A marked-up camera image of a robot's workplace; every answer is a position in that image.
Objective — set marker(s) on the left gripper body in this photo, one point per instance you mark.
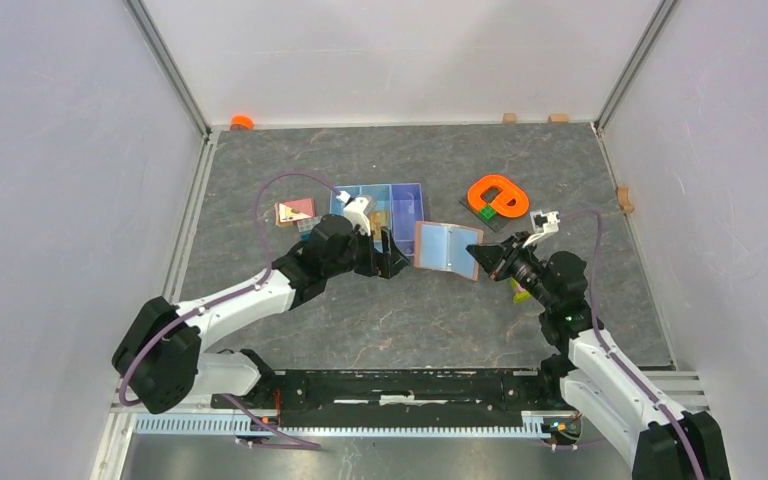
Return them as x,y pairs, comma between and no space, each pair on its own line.
366,261

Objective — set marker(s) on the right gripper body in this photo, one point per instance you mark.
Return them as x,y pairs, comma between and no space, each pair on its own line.
522,265

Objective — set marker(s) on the gold striped credit card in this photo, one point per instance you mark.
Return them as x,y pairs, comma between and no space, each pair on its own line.
379,220

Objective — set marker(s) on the brown leather card holder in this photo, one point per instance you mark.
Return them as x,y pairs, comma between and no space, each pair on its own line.
443,247

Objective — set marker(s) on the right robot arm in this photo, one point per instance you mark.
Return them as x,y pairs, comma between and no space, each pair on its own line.
658,437

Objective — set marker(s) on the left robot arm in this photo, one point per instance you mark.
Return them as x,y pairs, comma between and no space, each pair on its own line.
164,357

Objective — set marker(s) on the pink green brick stack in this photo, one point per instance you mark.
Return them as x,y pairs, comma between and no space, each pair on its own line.
520,294

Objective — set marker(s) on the green toy brick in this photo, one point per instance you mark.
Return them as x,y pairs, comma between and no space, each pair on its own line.
487,212

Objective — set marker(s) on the blue purple drawer organizer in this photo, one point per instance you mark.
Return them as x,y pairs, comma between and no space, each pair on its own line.
404,202

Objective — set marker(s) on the clear toy brick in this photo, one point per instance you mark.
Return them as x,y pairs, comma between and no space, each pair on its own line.
307,224

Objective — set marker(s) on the pink wooden puzzle block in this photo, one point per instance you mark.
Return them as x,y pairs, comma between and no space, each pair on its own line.
288,213

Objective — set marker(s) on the wooden arch block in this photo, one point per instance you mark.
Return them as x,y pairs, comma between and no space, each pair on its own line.
624,199

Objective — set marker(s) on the wooden block left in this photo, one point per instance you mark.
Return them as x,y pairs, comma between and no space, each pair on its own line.
509,118

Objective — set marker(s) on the wooden block right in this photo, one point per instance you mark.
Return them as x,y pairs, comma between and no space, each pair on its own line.
558,118

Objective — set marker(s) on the dark transparent base plate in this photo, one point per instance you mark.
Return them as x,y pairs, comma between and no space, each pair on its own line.
496,224

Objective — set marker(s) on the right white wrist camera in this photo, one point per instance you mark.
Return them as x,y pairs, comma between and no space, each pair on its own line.
544,224

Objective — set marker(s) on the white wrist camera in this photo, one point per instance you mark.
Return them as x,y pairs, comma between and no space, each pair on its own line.
544,224
357,210

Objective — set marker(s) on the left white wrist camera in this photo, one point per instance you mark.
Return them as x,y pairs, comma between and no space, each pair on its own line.
357,210

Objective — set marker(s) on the orange plastic ring toy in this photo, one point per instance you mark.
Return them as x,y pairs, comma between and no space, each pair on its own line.
500,194

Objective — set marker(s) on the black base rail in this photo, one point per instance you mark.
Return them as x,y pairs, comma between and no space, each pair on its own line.
437,398

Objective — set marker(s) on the white cable duct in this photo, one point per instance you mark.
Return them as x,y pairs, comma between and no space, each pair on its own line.
239,425

